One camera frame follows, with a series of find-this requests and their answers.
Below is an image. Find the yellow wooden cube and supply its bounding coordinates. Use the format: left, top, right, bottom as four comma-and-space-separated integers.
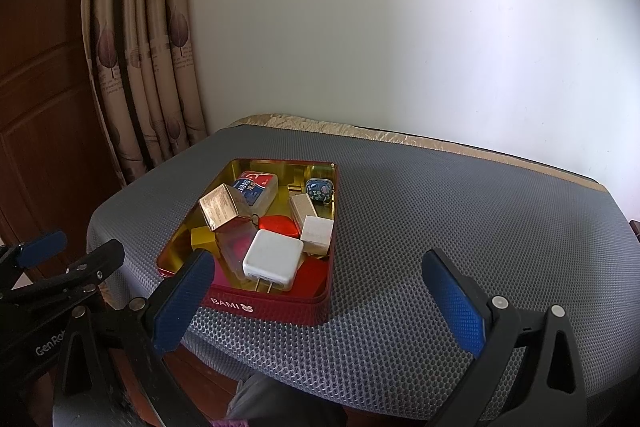
190, 227, 220, 259

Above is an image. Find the white charger plug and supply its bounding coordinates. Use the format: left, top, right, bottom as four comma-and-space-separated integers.
243, 230, 304, 291

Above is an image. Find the Marubi red silver box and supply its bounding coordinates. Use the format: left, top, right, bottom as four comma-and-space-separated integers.
198, 183, 253, 232

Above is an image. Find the orange red rounded object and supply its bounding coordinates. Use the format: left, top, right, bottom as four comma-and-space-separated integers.
257, 215, 299, 239

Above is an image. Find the floss pick plastic box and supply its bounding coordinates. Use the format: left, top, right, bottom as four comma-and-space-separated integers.
232, 170, 279, 216

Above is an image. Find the small white cube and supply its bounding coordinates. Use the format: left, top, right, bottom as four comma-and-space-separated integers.
300, 216, 334, 258

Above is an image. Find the gold ribbed lighter case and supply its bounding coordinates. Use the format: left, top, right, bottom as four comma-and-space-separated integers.
288, 193, 317, 232

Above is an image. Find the blue patterned small tin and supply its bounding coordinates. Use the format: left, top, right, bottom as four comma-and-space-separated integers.
305, 178, 334, 205

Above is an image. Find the pink block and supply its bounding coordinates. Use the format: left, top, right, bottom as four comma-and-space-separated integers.
215, 221, 257, 280

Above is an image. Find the red block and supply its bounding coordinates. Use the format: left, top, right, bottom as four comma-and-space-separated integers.
288, 257, 329, 299

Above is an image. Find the brown wooden door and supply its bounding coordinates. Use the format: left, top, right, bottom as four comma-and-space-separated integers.
1, 0, 120, 277

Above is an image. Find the grey mesh table mat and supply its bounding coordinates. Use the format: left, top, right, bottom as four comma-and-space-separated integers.
87, 124, 639, 423

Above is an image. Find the grey trousers leg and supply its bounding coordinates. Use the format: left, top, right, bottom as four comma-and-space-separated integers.
224, 373, 348, 426

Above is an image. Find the red gold tin box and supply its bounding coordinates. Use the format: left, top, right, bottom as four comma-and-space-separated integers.
156, 158, 337, 326

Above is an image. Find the beige table cloth edge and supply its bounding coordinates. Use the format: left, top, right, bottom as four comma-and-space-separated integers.
229, 114, 608, 193

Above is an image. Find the beige patterned curtain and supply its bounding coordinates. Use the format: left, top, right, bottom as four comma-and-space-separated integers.
80, 0, 207, 184

